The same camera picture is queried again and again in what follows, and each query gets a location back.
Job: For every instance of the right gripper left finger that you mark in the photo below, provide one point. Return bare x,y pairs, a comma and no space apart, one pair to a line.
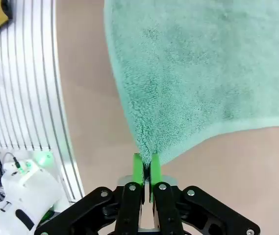
129,208

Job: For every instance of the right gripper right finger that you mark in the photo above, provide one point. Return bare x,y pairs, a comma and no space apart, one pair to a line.
166,208

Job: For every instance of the green terry towel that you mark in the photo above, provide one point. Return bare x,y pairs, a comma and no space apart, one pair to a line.
190,73

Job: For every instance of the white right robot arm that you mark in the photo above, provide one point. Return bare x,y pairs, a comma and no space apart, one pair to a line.
24,191

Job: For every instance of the white slatted mounting platform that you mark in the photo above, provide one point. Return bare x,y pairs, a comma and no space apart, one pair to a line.
19,73

